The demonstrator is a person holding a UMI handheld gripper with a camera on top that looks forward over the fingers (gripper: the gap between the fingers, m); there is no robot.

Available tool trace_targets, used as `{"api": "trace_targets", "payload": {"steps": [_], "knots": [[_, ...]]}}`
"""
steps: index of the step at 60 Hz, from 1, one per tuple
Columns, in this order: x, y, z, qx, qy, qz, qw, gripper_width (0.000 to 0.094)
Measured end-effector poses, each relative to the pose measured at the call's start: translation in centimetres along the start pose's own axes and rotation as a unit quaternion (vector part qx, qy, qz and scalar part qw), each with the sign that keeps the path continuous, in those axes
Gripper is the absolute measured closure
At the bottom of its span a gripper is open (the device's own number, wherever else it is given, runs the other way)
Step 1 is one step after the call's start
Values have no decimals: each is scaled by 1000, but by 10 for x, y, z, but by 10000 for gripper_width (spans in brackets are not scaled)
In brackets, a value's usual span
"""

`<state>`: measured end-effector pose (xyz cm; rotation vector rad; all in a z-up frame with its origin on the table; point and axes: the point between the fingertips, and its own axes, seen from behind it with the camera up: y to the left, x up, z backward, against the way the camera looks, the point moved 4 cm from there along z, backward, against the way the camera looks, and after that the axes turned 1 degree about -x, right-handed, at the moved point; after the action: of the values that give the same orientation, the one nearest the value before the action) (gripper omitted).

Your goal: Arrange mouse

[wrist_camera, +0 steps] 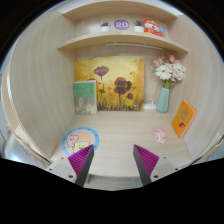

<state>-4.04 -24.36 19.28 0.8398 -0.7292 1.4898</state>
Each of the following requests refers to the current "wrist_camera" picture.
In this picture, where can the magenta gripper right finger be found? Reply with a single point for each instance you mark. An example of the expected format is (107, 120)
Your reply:
(150, 166)

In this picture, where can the teal ribbed vase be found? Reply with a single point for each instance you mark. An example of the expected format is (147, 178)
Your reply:
(163, 101)

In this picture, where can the white light bar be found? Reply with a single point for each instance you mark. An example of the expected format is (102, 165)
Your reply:
(134, 45)

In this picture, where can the orange leaf book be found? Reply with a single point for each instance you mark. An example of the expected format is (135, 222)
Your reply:
(183, 118)

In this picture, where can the wooden shelf board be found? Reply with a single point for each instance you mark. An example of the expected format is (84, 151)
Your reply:
(124, 37)

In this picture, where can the small potted plant left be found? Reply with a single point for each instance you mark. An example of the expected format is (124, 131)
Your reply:
(105, 26)

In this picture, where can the small potted plant right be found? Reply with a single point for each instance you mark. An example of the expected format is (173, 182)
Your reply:
(138, 26)

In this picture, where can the purple round number sign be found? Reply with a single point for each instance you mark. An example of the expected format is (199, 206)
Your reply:
(121, 24)

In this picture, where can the pink white flower bouquet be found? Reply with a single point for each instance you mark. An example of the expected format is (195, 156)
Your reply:
(169, 70)

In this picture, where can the pink computer mouse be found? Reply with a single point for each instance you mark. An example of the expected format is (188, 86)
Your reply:
(160, 135)

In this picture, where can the yellow poppy painting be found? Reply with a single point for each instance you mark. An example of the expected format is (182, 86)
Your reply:
(119, 81)

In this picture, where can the small potted plant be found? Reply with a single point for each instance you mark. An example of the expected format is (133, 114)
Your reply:
(105, 26)
(138, 26)

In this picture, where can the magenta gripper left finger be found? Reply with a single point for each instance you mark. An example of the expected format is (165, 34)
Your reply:
(74, 168)

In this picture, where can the white power strip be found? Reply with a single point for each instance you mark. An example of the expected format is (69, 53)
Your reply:
(149, 105)

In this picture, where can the green book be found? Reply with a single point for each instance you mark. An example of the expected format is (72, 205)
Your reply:
(85, 97)

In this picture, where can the round cartoon mouse pad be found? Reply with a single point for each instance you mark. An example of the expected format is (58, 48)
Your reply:
(79, 138)

